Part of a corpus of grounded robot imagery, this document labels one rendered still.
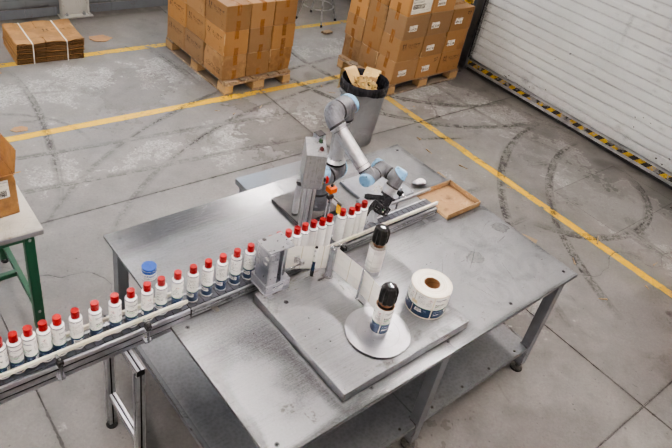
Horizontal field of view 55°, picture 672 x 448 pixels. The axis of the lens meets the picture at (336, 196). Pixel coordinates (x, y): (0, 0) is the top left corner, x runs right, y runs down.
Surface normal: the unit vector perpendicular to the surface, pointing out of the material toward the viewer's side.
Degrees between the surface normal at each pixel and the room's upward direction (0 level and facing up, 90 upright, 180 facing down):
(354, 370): 0
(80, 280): 0
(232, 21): 90
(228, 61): 87
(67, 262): 0
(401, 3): 90
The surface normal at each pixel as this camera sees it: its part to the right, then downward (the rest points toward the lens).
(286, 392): 0.17, -0.80
